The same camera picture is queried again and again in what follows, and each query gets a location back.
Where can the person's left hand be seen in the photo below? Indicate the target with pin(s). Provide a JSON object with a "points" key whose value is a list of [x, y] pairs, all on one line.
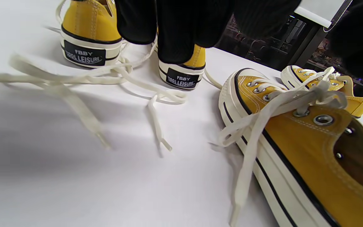
{"points": [[184, 22]]}

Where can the yellow canvas shoe white laces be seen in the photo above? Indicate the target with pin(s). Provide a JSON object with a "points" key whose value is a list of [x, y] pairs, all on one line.
{"points": [[90, 22], [181, 78], [358, 105], [310, 151]]}

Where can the short white roller blind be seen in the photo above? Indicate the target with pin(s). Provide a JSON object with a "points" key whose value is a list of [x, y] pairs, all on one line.
{"points": [[317, 8]]}

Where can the dark framed window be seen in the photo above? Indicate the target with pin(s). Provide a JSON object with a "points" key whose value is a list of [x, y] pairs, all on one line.
{"points": [[307, 44]]}

